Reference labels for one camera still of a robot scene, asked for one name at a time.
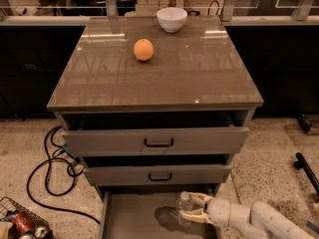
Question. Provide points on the grey drawer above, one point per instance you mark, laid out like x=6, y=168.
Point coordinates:
x=154, y=133
x=156, y=169
x=147, y=216

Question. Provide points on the clear plastic water bottle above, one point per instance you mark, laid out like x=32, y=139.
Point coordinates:
x=183, y=203

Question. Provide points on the grey middle drawer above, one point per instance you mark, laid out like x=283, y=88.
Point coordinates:
x=156, y=169

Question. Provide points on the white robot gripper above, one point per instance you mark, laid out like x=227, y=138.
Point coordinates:
x=219, y=211

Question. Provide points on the grey drawer cabinet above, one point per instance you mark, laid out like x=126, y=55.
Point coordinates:
x=196, y=69

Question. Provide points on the grey bottom drawer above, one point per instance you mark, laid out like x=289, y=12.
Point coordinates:
x=147, y=216

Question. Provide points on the red soda can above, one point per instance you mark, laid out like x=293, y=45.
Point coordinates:
x=23, y=223

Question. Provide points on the grey top drawer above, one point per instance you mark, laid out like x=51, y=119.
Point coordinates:
x=154, y=133

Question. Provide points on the white ceramic bowl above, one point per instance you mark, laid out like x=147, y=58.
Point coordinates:
x=171, y=19

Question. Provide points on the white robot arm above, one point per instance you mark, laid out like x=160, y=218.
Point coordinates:
x=257, y=221

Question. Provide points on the black floor bar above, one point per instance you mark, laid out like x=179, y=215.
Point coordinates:
x=301, y=163

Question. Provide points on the silver can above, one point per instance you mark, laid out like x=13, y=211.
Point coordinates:
x=41, y=232

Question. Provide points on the wire basket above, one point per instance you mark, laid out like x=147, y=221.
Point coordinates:
x=9, y=207

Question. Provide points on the orange fruit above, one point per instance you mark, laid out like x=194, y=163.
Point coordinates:
x=143, y=49

